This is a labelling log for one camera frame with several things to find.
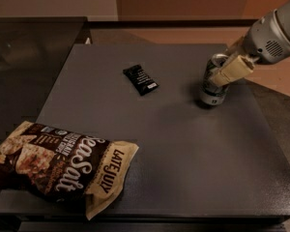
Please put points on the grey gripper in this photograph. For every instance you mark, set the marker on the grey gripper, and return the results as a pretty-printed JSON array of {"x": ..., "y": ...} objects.
[{"x": 264, "y": 43}]

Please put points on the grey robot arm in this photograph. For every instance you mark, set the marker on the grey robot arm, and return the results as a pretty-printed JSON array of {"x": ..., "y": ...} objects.
[{"x": 266, "y": 42}]

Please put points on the black rxbar chocolate wrapper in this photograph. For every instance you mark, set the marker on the black rxbar chocolate wrapper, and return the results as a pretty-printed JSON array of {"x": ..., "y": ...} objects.
[{"x": 142, "y": 82}]

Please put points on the Late July chips bag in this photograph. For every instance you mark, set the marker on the Late July chips bag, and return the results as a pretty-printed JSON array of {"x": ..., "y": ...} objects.
[{"x": 64, "y": 166}]

